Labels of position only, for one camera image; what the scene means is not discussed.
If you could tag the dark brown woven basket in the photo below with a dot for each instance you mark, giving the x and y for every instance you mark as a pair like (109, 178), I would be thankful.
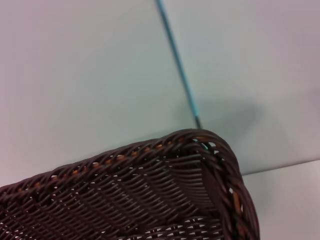
(125, 200)

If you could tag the blue wall joint strip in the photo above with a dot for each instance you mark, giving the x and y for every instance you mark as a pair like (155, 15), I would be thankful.
(181, 70)

